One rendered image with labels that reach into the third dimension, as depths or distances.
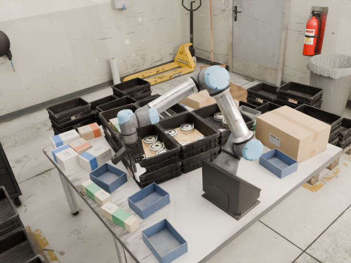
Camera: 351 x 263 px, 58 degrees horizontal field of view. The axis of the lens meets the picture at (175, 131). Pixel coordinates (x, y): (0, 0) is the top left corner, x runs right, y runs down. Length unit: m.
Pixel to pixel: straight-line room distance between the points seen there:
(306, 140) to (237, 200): 0.71
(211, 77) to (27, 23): 3.74
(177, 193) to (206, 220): 0.29
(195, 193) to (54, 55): 3.66
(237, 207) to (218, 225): 0.14
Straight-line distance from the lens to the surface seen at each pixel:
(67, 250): 2.83
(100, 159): 2.32
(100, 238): 2.81
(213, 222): 1.83
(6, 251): 2.48
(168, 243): 1.74
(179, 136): 2.30
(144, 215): 1.86
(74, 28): 5.20
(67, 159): 2.35
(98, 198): 1.99
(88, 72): 5.40
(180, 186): 2.05
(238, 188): 1.69
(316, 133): 2.28
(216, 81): 1.56
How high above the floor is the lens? 2.03
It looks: 31 degrees down
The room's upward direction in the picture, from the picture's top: 5 degrees counter-clockwise
